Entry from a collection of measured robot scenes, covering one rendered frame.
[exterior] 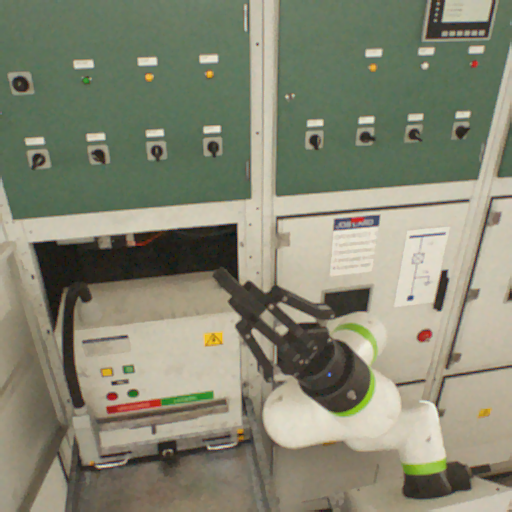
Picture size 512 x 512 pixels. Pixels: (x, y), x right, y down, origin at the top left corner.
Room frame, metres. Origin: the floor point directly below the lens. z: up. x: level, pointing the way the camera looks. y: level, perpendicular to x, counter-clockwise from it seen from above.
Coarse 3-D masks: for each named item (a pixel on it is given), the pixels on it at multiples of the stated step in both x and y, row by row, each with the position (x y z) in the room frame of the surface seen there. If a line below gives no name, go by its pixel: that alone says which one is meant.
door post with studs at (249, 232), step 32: (256, 0) 1.31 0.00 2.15; (256, 32) 1.31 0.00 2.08; (256, 64) 1.31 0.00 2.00; (256, 96) 1.31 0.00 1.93; (256, 128) 1.31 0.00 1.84; (256, 160) 1.31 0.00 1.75; (256, 192) 1.31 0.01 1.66; (256, 224) 1.31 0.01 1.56; (256, 256) 1.31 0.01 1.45; (256, 384) 1.31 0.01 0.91; (256, 416) 1.31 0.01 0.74
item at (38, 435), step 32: (0, 256) 1.10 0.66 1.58; (0, 288) 1.06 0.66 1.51; (0, 320) 1.02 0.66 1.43; (0, 352) 1.01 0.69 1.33; (32, 352) 1.15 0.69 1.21; (0, 384) 0.97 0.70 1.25; (32, 384) 1.10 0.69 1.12; (0, 416) 0.93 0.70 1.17; (32, 416) 1.05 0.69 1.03; (64, 416) 1.16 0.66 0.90; (0, 448) 0.89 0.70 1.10; (32, 448) 1.00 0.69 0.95; (0, 480) 0.84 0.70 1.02; (32, 480) 0.95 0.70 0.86
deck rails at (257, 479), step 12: (252, 432) 1.09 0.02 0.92; (252, 444) 1.09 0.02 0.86; (252, 456) 1.05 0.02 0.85; (84, 468) 1.00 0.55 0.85; (252, 468) 1.00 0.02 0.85; (84, 480) 0.96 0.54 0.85; (252, 480) 0.96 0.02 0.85; (264, 480) 0.92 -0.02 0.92; (72, 492) 0.87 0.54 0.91; (84, 492) 0.92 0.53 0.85; (264, 492) 0.91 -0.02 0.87; (72, 504) 0.84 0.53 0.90; (84, 504) 0.88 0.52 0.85; (264, 504) 0.88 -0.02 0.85
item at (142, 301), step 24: (96, 288) 1.23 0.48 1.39; (120, 288) 1.23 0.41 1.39; (144, 288) 1.23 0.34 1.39; (168, 288) 1.23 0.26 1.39; (192, 288) 1.23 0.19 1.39; (216, 288) 1.23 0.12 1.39; (120, 312) 1.11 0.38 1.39; (144, 312) 1.11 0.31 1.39; (168, 312) 1.11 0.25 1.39; (192, 312) 1.11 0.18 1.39; (216, 312) 1.11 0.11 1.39; (240, 384) 1.11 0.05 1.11; (240, 408) 1.11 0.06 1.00
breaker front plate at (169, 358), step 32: (192, 320) 1.09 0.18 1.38; (224, 320) 1.11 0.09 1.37; (128, 352) 1.05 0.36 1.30; (160, 352) 1.07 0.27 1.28; (192, 352) 1.09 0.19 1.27; (224, 352) 1.10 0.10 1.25; (96, 384) 1.03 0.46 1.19; (128, 384) 1.05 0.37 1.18; (160, 384) 1.07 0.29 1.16; (192, 384) 1.08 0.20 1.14; (224, 384) 1.10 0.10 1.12; (96, 416) 1.03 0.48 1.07; (128, 416) 1.04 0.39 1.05; (224, 416) 1.10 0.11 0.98
